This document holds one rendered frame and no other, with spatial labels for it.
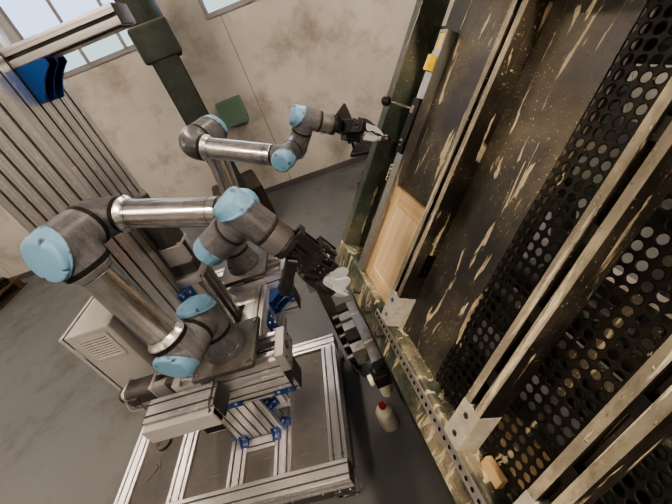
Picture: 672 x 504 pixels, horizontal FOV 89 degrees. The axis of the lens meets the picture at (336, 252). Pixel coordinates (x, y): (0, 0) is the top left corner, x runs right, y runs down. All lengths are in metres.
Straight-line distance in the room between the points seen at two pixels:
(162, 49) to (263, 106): 1.52
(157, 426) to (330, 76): 4.24
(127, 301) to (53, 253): 0.20
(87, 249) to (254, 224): 0.44
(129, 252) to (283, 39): 3.85
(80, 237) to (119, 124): 4.50
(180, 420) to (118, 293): 0.55
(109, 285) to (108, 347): 0.59
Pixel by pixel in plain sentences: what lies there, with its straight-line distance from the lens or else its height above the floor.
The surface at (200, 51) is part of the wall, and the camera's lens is 4.92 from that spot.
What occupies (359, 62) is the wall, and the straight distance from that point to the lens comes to 4.85.
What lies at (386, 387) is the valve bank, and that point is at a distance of 1.42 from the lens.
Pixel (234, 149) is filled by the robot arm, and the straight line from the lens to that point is 1.30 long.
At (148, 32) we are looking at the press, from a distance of 3.84.
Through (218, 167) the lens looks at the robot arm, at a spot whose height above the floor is 1.49.
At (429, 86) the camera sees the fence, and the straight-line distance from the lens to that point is 1.37.
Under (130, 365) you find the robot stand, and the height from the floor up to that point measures 1.01.
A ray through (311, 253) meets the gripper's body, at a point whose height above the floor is 1.47.
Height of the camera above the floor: 1.86
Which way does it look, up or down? 34 degrees down
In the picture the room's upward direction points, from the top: 22 degrees counter-clockwise
